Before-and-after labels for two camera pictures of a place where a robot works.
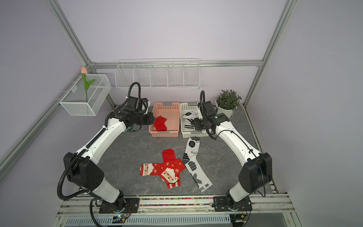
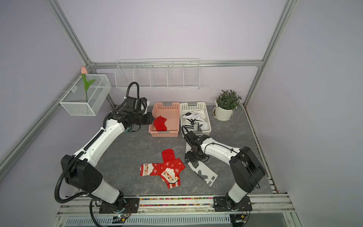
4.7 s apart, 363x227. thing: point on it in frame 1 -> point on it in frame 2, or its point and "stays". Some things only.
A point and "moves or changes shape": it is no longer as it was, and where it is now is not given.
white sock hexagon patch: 192,115 stays
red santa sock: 152,169 stays
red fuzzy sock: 159,123 stays
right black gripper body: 199,124 -> 191,156
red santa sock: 171,176 stays
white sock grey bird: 198,175 moves or changes shape
